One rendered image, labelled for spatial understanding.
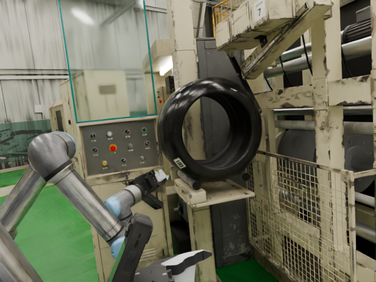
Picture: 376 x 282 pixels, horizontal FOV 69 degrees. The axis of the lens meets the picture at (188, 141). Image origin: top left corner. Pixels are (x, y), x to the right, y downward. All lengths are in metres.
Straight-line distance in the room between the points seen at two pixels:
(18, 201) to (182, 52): 1.20
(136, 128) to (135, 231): 1.64
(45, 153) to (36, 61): 9.79
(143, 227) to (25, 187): 0.76
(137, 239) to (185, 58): 1.50
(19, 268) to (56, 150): 0.46
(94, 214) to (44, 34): 10.19
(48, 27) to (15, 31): 1.01
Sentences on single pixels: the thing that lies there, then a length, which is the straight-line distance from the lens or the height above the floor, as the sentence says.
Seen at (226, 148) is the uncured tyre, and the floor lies 1.03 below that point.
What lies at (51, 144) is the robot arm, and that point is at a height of 1.23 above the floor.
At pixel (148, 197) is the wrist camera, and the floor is 0.95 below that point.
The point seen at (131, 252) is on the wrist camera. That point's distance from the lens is 0.40.
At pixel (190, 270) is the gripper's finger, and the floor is 1.03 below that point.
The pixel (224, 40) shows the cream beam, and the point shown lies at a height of 1.67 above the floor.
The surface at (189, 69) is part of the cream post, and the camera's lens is 1.78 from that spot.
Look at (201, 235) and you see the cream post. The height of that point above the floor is 0.45.
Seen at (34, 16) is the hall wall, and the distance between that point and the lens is 11.08.
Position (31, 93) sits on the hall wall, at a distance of 10.49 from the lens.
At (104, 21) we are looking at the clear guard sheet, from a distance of 2.07.
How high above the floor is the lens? 1.30
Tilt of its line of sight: 7 degrees down
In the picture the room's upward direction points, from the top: 6 degrees counter-clockwise
